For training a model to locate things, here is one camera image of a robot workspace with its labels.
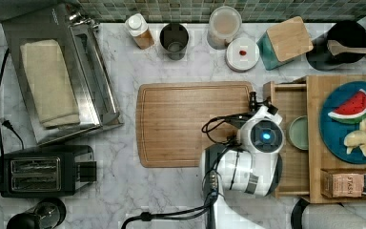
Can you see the clear jar with snacks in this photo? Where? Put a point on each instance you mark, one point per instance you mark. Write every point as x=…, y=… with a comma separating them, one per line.
x=224, y=25

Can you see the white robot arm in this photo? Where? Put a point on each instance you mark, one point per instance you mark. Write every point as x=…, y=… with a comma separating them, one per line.
x=249, y=164

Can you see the bamboo cutting board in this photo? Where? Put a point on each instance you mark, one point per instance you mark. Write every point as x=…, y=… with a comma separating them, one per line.
x=169, y=118

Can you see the spice bottle with white cap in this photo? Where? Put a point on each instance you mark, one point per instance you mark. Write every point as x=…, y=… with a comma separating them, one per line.
x=139, y=30

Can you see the black two-slot toaster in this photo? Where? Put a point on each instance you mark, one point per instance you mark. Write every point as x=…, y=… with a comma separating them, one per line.
x=47, y=172

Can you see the toy peeled banana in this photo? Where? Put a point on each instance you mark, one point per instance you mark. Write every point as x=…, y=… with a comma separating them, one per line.
x=356, y=139

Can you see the wooden spoon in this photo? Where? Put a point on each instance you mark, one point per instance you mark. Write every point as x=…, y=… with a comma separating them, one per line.
x=336, y=48

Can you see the stainless steel toaster oven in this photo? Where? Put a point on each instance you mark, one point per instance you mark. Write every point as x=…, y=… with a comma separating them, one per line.
x=92, y=86

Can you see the dark grey cup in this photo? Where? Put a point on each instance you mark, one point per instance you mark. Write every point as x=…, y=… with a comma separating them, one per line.
x=174, y=39

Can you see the folded beige towel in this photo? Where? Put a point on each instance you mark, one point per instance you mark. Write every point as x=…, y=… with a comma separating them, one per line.
x=49, y=83

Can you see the blue plate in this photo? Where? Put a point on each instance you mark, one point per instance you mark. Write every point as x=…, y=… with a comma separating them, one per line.
x=333, y=132

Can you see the black coffee grinder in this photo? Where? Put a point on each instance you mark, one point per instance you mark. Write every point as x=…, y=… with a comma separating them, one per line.
x=49, y=213

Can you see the teal canister with wooden lid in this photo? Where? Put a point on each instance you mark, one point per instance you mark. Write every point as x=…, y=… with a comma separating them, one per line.
x=284, y=42

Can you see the light green bowl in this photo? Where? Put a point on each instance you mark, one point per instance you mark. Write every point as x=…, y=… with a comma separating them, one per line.
x=297, y=133

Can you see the toy watermelon slice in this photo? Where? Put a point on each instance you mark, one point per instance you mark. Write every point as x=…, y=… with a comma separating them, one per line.
x=351, y=111

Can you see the tea bag box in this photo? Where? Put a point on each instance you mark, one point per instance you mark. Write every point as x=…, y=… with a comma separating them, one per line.
x=343, y=183

